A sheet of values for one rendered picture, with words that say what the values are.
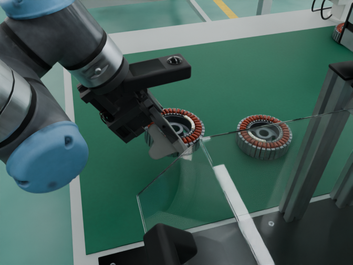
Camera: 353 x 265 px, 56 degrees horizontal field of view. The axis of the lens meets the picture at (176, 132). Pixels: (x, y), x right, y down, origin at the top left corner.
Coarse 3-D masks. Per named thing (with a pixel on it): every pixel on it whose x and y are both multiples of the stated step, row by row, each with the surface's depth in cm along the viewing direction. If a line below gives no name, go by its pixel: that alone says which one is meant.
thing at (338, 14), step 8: (328, 0) 109; (336, 0) 109; (344, 0) 108; (352, 0) 111; (312, 8) 116; (320, 8) 121; (328, 8) 123; (336, 8) 116; (344, 8) 112; (328, 16) 116; (336, 16) 116; (344, 16) 114
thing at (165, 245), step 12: (156, 228) 21; (168, 228) 21; (144, 240) 21; (156, 240) 21; (168, 240) 20; (180, 240) 21; (192, 240) 22; (156, 252) 20; (168, 252) 20; (180, 252) 21; (192, 252) 22; (156, 264) 20; (168, 264) 19; (180, 264) 20
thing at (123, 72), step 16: (128, 64) 49; (112, 80) 46; (80, 96) 48; (96, 96) 49; (112, 96) 51; (128, 96) 52; (144, 96) 51; (112, 112) 52; (128, 112) 51; (144, 112) 52; (160, 112) 54; (112, 128) 52; (128, 128) 53
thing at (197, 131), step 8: (168, 112) 64; (176, 112) 65; (184, 112) 65; (152, 120) 62; (168, 120) 65; (176, 120) 65; (184, 120) 64; (192, 120) 63; (200, 120) 64; (144, 128) 61; (176, 128) 63; (184, 128) 65; (192, 128) 61; (200, 128) 61; (144, 136) 62; (184, 136) 60; (192, 136) 60; (200, 136) 60; (176, 152) 59
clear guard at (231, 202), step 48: (192, 144) 27; (240, 144) 26; (288, 144) 26; (336, 144) 26; (144, 192) 29; (192, 192) 25; (240, 192) 23; (288, 192) 23; (336, 192) 23; (240, 240) 21; (288, 240) 20; (336, 240) 20
